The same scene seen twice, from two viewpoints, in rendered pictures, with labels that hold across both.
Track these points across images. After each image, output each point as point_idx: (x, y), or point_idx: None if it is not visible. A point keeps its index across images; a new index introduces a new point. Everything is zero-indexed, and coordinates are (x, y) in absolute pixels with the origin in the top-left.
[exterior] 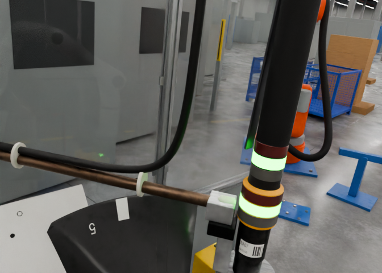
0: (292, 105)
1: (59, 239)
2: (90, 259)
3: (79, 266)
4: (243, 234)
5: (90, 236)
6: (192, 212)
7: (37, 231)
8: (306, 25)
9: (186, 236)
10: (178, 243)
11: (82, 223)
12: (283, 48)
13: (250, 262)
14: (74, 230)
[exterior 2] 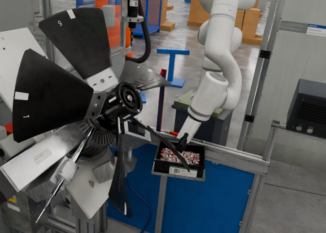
0: None
1: (45, 29)
2: (63, 36)
3: (58, 40)
4: None
5: (59, 26)
6: (102, 14)
7: (15, 47)
8: None
9: (102, 23)
10: (99, 25)
11: (54, 21)
12: None
13: (134, 8)
14: (51, 24)
